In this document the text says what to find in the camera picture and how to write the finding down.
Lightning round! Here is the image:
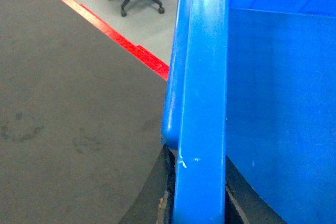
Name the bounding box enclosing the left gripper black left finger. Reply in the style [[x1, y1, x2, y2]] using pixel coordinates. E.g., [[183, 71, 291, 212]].
[[120, 145, 175, 223]]

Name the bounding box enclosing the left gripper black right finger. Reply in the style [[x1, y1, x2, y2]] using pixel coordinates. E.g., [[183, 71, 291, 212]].
[[225, 157, 285, 224]]

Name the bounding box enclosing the large blue plastic crate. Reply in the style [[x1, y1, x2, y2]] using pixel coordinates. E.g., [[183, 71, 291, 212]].
[[161, 0, 335, 223]]

